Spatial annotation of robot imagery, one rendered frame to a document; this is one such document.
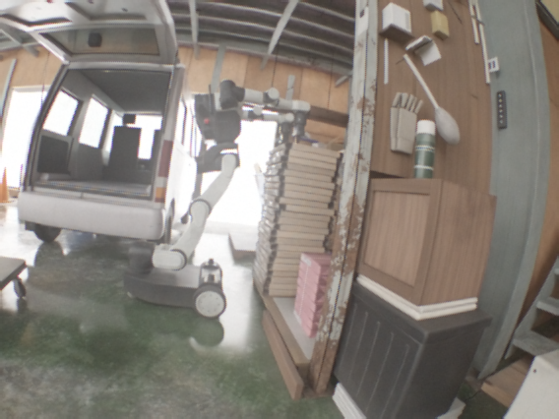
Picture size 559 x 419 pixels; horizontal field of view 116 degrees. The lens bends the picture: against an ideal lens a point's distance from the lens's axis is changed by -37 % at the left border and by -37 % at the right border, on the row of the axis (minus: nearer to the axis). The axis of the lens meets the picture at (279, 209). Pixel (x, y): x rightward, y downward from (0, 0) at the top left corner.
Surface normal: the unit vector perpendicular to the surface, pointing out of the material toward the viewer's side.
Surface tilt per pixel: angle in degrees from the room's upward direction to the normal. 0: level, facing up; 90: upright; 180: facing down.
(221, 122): 100
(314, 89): 90
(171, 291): 90
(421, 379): 90
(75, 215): 89
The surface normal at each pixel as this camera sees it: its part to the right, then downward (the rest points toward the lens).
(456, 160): 0.23, 0.09
